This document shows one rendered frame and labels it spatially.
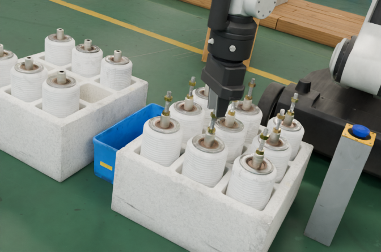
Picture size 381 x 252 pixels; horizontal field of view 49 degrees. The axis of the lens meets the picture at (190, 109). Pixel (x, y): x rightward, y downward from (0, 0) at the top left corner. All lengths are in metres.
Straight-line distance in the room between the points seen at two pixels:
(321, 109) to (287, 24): 1.58
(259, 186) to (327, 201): 0.26
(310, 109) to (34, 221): 0.89
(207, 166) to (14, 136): 0.58
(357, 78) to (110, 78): 0.71
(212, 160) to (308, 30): 2.08
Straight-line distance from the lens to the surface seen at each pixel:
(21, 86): 1.21
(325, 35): 2.89
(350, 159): 1.04
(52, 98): 1.13
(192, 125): 1.06
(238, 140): 1.03
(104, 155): 1.16
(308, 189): 1.36
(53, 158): 1.17
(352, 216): 1.33
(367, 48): 1.24
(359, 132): 1.03
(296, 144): 1.12
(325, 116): 1.41
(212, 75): 0.86
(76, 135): 1.16
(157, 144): 0.97
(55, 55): 1.44
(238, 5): 0.79
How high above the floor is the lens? 0.75
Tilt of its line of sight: 27 degrees down
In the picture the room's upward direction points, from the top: 10 degrees clockwise
